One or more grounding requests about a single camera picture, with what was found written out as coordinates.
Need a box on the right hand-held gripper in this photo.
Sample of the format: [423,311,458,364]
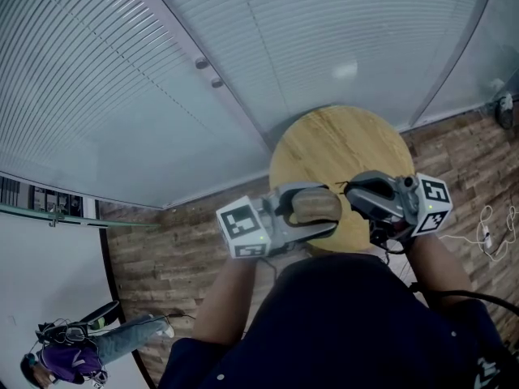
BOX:
[345,170,453,254]

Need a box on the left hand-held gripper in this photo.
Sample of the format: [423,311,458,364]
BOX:
[216,181,339,260]

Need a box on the small brown pouch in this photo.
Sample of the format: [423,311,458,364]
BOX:
[290,180,350,224]

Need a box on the person's left forearm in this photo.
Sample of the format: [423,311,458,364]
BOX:
[192,256,257,346]

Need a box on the person's right forearm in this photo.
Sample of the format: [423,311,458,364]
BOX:
[407,233,474,304]

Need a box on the round wooden side table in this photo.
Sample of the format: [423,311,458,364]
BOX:
[268,104,414,254]

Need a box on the person's dark navy shirt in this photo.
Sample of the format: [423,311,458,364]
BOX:
[157,253,519,389]

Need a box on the small black floor device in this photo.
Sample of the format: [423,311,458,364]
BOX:
[492,79,517,130]

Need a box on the black oval panel green mark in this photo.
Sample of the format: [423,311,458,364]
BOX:
[79,300,121,331]

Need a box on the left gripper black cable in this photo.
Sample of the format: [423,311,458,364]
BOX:
[259,257,279,282]

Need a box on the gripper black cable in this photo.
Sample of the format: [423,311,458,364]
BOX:
[259,257,279,282]
[380,241,519,316]

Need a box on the white power strip with cable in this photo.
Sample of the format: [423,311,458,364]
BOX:
[440,204,519,263]

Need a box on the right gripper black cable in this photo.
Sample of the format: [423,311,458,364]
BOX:
[380,241,519,316]

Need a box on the black printed shoulder strap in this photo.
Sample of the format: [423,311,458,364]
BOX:
[474,357,502,389]

